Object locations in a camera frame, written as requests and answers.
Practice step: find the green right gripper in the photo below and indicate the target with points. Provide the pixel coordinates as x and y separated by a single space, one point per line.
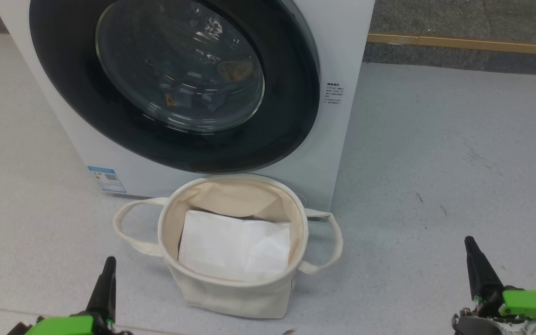
533 302

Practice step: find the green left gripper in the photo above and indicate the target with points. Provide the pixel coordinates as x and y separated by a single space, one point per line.
61 326

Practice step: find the glass washing machine door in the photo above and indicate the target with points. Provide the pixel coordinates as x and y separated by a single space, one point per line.
63 93

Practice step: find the blue cream bear-print garment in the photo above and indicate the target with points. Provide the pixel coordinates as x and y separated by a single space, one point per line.
235 72

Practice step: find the beige canvas laundry basket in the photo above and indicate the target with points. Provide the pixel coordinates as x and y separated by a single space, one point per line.
231 298

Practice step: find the white cloth in basket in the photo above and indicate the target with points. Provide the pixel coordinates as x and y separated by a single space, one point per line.
231 246

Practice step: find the white front-load washing machine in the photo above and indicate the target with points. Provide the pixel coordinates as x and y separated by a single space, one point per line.
338 139

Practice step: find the blue energy label sticker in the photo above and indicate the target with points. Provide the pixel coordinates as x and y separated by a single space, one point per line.
106 179

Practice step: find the small printed text label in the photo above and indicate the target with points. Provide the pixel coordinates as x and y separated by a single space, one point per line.
334 94

